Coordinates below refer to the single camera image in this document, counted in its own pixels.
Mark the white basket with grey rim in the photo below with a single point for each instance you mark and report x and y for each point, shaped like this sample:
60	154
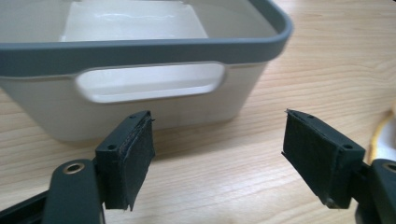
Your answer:
130	74

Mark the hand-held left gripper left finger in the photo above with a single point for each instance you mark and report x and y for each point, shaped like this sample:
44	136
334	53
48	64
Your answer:
124	161

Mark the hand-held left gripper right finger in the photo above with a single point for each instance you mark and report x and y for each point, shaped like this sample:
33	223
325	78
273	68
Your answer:
320	158

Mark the white plate with yellow rim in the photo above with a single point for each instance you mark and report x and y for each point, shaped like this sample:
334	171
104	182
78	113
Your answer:
386	140

